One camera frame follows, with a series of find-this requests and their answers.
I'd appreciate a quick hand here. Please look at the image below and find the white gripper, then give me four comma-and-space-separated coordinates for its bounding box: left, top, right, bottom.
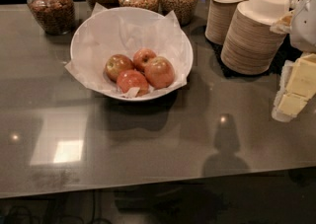
270, 0, 316, 122

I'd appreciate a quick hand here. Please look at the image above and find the red apple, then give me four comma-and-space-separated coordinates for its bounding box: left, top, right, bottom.
133, 48, 156, 71
104, 54, 134, 82
117, 70, 149, 98
144, 56, 175, 89

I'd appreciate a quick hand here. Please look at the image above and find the paper bowl stack front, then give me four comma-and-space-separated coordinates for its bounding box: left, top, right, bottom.
220, 0, 289, 75

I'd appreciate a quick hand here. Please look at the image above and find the paper bowl stack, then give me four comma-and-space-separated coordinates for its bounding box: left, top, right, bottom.
220, 0, 289, 75
204, 0, 262, 46

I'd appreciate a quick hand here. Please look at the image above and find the paper bowl stack rear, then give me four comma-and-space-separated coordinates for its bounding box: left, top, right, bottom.
204, 0, 262, 46

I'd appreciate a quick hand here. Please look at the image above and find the red apple back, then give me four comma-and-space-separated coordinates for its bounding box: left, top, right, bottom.
133, 48, 156, 71

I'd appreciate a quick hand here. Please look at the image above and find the white bowl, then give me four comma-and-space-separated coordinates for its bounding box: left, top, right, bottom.
69, 6, 195, 103

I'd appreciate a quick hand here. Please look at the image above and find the red apple front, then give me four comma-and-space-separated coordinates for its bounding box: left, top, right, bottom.
117, 70, 149, 98

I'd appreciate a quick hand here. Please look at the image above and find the glass cereal jar far left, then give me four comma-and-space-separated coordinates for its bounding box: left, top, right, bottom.
27, 0, 75, 35

